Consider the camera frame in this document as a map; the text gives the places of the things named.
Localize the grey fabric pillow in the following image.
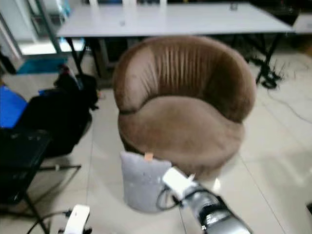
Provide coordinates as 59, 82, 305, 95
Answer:
120, 151, 173, 214

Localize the brown round velvet sofa chair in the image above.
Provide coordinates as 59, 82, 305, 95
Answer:
112, 35, 257, 177

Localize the black folding chair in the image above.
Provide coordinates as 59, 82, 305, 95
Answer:
0, 128, 82, 234

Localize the black backpack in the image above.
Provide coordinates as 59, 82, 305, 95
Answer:
24, 66, 99, 157

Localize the glass door display cabinet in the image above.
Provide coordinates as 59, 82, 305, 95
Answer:
0, 0, 74, 75

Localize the long white table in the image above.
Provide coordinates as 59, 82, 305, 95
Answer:
57, 2, 294, 39

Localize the small white side table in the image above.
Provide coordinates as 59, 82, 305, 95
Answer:
292, 13, 312, 35

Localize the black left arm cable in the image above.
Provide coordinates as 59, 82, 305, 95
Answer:
26, 210, 72, 234

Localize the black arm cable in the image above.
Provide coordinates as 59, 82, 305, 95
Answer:
26, 210, 72, 234
156, 188, 183, 211

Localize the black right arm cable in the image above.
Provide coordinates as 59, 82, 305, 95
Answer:
156, 188, 183, 211

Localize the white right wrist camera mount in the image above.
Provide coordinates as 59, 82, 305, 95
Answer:
162, 167, 198, 201

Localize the black floor cable bundle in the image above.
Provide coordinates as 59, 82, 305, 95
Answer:
253, 56, 284, 90

